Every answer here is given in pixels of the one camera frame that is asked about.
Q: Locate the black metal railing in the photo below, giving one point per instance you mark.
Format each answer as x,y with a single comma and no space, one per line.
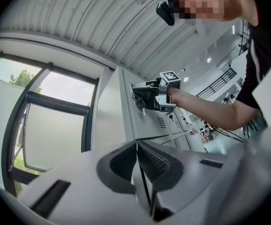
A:
220,81

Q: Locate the round ceiling light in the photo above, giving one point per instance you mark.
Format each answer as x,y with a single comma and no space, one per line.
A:
208,59
185,79

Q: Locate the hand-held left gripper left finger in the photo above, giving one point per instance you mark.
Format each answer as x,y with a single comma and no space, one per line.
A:
84,172

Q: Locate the black-framed window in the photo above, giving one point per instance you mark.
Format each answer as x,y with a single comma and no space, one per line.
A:
55,125

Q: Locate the person's black shirt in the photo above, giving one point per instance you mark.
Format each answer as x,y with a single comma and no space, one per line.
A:
264,62

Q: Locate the person's head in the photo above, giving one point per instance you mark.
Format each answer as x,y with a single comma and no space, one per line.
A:
215,3

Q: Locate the small black-headed key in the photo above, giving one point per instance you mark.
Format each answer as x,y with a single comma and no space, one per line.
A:
170,117

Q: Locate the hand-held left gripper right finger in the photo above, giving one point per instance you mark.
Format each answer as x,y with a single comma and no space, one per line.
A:
191,170

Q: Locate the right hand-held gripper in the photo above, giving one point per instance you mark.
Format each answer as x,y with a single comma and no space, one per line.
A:
164,85

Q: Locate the black head-worn camera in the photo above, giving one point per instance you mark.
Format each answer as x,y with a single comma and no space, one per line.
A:
165,13

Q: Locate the grey metal locker cabinet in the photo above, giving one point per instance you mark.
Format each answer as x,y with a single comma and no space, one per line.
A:
145,125

